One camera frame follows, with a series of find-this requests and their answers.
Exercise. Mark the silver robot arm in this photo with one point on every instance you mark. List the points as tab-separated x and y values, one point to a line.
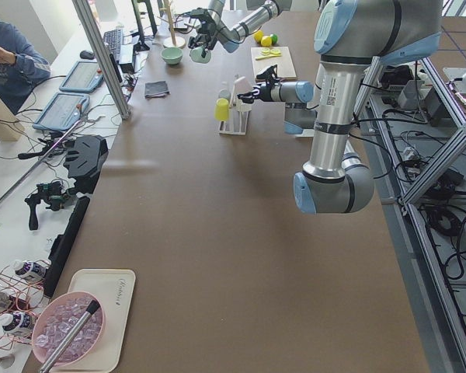
231	38
348	36

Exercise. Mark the aluminium frame post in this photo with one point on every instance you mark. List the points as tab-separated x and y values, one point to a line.
102	54

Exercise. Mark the wooden cutting board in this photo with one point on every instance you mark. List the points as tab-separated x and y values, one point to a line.
285	66

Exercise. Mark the grey cup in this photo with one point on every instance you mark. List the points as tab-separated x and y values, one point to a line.
225	94

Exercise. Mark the green lime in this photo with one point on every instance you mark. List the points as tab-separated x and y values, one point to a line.
274	38

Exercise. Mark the mint green cup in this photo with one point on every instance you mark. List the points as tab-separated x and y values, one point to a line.
200	55

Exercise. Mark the white wire cup holder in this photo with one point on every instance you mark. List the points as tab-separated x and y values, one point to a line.
238	116

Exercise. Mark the yellow cup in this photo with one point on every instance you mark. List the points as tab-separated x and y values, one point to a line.
221	110

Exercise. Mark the grey folded cloth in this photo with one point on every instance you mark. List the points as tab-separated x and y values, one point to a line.
155	89

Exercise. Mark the teach pendant tablet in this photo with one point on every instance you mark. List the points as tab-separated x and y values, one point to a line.
61	113
84	77

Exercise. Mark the wooden mug tree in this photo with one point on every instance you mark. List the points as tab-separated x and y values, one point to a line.
167	36

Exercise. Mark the mint green bowl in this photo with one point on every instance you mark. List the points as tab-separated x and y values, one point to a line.
172	55

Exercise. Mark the pink cup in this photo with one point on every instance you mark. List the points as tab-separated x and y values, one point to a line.
240	86

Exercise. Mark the yellow lemon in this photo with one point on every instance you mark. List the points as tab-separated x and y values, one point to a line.
258	35
266	41

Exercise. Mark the pink bowl with ice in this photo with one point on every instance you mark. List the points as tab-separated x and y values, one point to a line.
58	318

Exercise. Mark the yellow plastic knife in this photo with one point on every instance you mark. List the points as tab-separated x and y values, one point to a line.
260	57

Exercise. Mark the person in blue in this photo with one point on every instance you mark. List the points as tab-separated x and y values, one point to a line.
21	67

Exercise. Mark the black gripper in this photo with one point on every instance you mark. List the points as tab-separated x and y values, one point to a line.
213	32
265	92

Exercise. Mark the black keyboard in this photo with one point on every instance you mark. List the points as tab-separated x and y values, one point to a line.
113	39

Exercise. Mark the beige tray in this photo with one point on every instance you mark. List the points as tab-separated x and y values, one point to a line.
114	289

